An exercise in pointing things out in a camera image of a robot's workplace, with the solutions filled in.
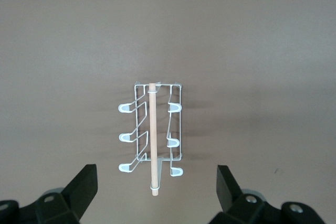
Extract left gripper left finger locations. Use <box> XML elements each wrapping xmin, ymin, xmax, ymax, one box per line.
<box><xmin>0</xmin><ymin>164</ymin><xmax>99</xmax><ymax>224</ymax></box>

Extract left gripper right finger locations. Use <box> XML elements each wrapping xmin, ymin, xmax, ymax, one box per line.
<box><xmin>209</xmin><ymin>165</ymin><xmax>325</xmax><ymax>224</ymax></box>

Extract white wire cup holder rack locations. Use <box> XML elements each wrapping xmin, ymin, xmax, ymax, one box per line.
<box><xmin>117</xmin><ymin>80</ymin><xmax>184</xmax><ymax>197</ymax></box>

